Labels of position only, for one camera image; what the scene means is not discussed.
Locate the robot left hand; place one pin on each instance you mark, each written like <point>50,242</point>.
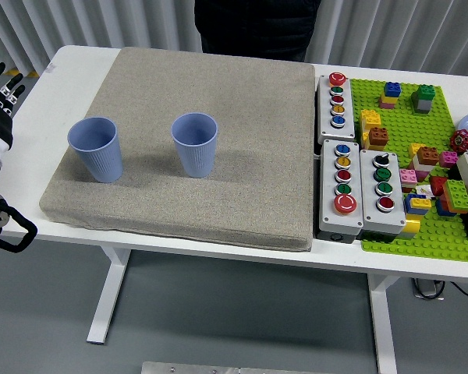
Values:
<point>0,121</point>

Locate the blue ribbed plastic cup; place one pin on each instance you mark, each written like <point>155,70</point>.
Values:
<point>197,159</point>
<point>97,156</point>

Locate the yellow black floor tape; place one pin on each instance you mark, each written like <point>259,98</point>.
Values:
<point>31,74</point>

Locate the small table label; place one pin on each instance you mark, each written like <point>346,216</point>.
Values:
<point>50,68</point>

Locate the white table leg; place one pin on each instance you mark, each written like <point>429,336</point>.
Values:
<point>111,280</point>
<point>382,319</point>

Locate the grey-brown fabric mat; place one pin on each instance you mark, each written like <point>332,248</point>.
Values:
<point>238,175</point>

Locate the person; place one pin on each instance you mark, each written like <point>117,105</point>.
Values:
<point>257,27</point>

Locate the grey five-button control box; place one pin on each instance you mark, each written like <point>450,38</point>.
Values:
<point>329,202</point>
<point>341,130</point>

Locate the brown toy brick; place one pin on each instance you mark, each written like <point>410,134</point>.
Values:
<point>428,156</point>
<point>378,138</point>

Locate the pink toy brick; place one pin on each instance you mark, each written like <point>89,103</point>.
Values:
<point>408,176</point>
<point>385,105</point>

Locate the blue toy brick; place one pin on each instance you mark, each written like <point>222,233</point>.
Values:
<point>408,203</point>
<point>392,89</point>

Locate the green studded baseplate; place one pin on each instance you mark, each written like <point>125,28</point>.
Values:
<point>401,128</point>

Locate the grey toy brick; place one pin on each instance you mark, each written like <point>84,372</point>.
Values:
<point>423,106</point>

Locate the clear yellow toy brick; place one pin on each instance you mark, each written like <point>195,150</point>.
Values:
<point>412,226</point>

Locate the green toy brick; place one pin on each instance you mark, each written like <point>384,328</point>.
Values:
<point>457,195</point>
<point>426,92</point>

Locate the red toy brick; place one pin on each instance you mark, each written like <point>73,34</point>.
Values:
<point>438,186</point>

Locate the magenta toy brick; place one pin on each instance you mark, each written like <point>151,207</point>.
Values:
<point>448,159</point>

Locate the red valve handwheel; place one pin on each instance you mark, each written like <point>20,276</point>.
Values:
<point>461,141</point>

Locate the grey selector switch control box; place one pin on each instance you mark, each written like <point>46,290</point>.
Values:
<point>370,202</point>

